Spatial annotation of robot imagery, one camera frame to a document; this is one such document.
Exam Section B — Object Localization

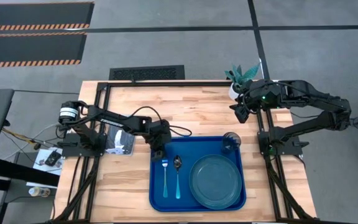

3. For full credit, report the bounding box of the white paper sheet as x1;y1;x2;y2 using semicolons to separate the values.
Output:
32;147;65;177

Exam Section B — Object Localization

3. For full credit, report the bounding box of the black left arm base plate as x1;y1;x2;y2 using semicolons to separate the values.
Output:
57;132;108;158

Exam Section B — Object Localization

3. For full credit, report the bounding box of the green leafy plant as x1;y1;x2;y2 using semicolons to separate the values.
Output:
224;63;260;86

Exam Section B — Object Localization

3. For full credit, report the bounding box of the clear plastic bottle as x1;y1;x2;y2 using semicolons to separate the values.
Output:
27;186;52;198

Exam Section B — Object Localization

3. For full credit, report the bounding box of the blue plastic tray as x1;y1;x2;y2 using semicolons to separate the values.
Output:
149;135;247;213

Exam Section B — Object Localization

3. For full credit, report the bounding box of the spoon with teal handle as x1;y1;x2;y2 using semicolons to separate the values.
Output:
173;154;183;200

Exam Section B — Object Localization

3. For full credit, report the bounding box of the fork with teal handle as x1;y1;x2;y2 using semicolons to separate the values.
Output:
161;158;170;199

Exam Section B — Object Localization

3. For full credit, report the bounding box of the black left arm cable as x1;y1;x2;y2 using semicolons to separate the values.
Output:
126;106;193;138

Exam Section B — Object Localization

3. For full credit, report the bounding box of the white plant pot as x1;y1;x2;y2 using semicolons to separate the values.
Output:
228;83;241;101

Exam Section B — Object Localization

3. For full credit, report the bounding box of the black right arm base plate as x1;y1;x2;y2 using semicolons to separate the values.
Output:
257;130;310;157

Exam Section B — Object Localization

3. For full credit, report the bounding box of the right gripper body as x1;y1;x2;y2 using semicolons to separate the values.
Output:
237;81;262;111

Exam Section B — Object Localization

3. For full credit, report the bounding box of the black hazard striped floor mat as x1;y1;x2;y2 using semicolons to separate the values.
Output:
0;32;88;68
0;1;95;32

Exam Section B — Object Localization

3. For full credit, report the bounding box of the blue round plate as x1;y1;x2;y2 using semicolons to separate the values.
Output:
188;154;243;210

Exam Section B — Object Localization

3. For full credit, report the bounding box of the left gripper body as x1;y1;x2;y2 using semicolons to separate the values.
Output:
150;133;172;154

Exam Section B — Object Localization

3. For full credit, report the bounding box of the dark blue faceted cup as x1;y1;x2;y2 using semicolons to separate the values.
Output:
221;131;242;154

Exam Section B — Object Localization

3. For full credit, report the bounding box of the black floor vent grille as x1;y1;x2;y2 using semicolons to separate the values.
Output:
108;64;186;81

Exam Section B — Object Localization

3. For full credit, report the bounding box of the black aluminium table frame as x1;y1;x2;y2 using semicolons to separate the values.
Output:
47;80;323;224

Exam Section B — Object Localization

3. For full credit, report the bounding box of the small black handheld device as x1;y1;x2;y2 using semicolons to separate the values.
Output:
44;149;63;167

